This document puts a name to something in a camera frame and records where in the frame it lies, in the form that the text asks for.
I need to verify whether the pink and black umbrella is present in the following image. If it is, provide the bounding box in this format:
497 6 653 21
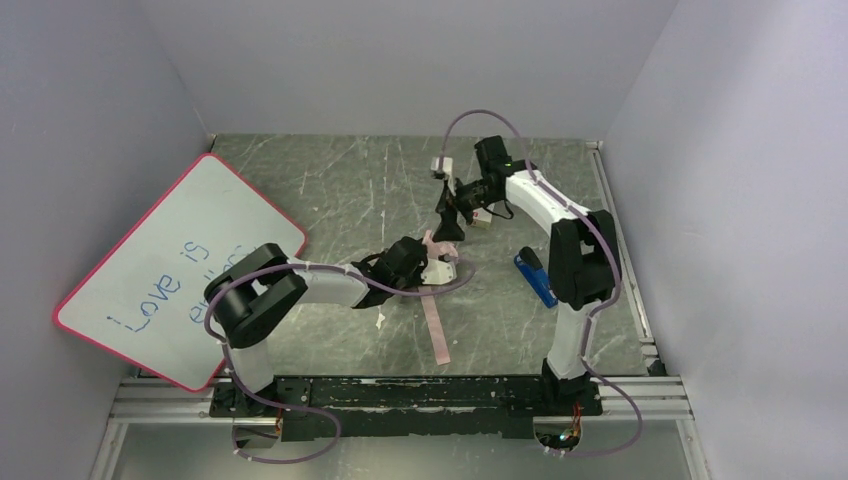
418 230 458 366

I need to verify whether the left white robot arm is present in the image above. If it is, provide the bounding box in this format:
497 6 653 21
203 236 428 401

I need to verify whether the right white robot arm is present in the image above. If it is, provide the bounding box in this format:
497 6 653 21
431 136 621 403

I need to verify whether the small white cardboard box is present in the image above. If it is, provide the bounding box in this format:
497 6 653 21
471 208 494 229

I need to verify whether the blue marker pen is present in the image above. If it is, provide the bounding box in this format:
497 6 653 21
513 246 558 308

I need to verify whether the red framed whiteboard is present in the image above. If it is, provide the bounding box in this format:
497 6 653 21
53 154 307 392

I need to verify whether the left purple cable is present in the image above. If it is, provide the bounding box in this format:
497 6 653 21
203 258 477 465

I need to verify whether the purple cable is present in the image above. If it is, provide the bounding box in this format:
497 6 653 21
203 258 477 465
437 109 645 460

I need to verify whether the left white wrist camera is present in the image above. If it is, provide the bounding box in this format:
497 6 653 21
421 259 457 286

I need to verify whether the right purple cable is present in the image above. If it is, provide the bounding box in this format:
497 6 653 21
437 109 645 460

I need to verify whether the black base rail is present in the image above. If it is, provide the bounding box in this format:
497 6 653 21
208 375 602 442

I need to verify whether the aluminium frame rail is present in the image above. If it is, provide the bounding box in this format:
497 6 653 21
93 376 709 479

